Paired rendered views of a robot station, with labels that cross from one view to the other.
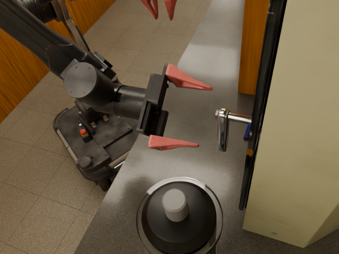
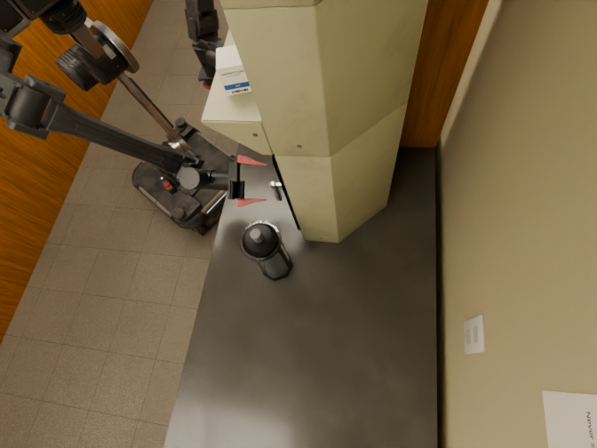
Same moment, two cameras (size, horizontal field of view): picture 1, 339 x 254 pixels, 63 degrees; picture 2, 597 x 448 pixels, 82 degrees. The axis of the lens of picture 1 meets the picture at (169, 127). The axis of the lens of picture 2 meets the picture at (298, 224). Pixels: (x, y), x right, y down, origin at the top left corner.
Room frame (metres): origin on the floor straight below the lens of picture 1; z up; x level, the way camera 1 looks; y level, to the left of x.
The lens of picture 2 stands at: (-0.23, -0.07, 1.97)
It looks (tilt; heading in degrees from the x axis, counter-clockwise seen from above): 65 degrees down; 356
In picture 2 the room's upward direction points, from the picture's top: 20 degrees counter-clockwise
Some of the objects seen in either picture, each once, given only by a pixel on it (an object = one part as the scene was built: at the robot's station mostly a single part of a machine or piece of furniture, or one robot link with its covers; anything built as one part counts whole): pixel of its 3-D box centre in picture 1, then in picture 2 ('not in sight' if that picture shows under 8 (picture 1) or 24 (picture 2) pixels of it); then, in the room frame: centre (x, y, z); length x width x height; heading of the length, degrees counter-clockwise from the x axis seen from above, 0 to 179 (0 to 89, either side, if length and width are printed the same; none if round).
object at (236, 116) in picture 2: not in sight; (255, 75); (0.35, -0.13, 1.46); 0.32 x 0.11 x 0.10; 150
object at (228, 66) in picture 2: not in sight; (235, 70); (0.28, -0.09, 1.54); 0.05 x 0.05 x 0.06; 74
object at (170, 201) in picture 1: (177, 211); (258, 237); (0.14, 0.01, 1.18); 0.09 x 0.09 x 0.07
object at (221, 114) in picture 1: (233, 132); (282, 191); (0.25, -0.09, 1.17); 0.05 x 0.03 x 0.10; 60
